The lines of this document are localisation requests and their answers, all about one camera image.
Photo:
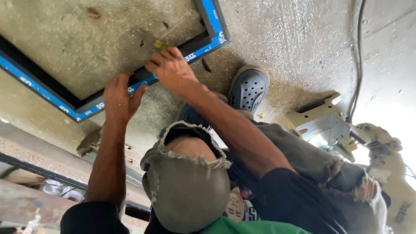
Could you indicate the small yellow plastic piece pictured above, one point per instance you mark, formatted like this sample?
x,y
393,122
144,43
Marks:
x,y
159,44

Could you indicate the blue perforated clog shoe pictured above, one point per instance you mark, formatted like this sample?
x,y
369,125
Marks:
x,y
191,115
248,89

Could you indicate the person's black printed shirt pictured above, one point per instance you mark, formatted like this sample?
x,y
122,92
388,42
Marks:
x,y
292,201

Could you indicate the black frame with blue film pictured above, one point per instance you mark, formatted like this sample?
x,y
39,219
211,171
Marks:
x,y
201,47

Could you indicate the person's torn grey jeans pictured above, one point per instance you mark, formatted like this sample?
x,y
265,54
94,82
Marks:
x,y
187,195

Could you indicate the dusty yellow mitre saw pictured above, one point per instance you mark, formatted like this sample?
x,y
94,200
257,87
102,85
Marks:
x,y
325,130

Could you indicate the person's left hand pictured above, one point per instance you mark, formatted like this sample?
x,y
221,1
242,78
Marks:
x,y
118,102

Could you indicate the green cloth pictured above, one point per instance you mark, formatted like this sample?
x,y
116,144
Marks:
x,y
253,227

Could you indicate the person's right hand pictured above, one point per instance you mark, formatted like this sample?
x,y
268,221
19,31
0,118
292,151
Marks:
x,y
174,73

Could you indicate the person's right fingers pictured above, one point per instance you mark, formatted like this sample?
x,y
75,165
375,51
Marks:
x,y
161,58

